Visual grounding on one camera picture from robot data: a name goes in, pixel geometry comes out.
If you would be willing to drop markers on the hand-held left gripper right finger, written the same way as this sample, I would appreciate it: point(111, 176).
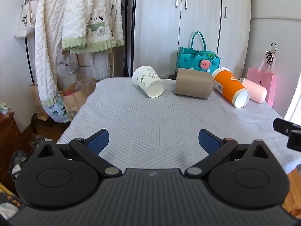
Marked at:
point(208, 142)

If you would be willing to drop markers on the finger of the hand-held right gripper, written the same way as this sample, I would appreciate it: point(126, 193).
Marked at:
point(282, 126)
point(295, 140)

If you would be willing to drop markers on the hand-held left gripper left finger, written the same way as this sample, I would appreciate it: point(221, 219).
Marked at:
point(100, 141)

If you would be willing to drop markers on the pink cup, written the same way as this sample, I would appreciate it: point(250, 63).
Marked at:
point(256, 91)

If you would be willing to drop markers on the orange cup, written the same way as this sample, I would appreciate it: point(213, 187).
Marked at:
point(227, 84)

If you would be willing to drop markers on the brown cup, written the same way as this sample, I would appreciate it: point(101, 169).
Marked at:
point(192, 83)

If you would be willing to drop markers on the white cup with green print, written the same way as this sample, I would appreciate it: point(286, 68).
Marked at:
point(143, 77)

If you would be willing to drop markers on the pink paper bag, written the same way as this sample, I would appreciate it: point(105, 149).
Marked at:
point(265, 81)

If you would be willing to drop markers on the large brown paper bag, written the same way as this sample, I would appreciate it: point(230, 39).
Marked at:
point(75, 98)

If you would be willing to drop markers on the white bag with green print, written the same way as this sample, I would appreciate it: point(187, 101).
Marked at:
point(57, 113)

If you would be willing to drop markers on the grey patterned bed cover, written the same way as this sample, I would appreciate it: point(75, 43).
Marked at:
point(152, 122)

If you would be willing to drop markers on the grey shoes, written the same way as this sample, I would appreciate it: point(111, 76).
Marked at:
point(38, 142)

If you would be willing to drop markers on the narrow brown paper bag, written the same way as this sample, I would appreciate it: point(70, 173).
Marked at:
point(37, 103)

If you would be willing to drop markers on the watermelon plush charm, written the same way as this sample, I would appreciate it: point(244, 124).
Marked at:
point(205, 65)

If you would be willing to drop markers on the white fleece pants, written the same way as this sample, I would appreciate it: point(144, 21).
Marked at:
point(98, 63)

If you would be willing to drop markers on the white plastic bag purple print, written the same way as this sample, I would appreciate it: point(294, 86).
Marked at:
point(67, 63)

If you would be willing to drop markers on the teal felt handbag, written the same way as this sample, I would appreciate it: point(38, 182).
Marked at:
point(188, 60)

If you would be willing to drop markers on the dark wooden cabinet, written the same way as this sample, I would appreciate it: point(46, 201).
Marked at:
point(8, 141)

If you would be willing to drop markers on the black tripod stand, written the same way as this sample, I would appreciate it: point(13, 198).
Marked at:
point(125, 40)

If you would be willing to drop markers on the white fleece robe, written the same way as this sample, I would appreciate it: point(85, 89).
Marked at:
point(44, 51)

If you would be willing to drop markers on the black clothes rack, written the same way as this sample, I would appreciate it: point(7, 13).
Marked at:
point(27, 51)

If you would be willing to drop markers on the white wardrobe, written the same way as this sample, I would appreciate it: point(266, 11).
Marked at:
point(157, 28)

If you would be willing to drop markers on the white fleece top green trim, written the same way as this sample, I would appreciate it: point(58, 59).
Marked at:
point(94, 16)

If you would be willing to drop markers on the white tote bag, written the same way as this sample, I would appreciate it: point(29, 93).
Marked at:
point(24, 21)

